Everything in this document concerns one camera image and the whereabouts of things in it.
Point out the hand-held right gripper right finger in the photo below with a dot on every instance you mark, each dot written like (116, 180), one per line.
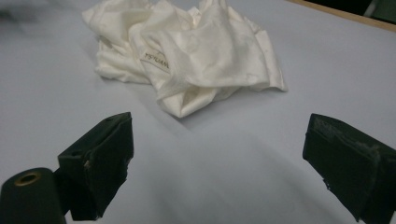
(345, 165)

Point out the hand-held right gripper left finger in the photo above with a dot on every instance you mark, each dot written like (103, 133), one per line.
(99, 161)

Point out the white baby shirt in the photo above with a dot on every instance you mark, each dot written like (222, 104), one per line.
(199, 59)

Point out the pale blue table mat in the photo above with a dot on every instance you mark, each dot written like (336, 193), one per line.
(218, 161)

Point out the wooden table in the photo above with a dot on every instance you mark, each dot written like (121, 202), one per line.
(358, 18)

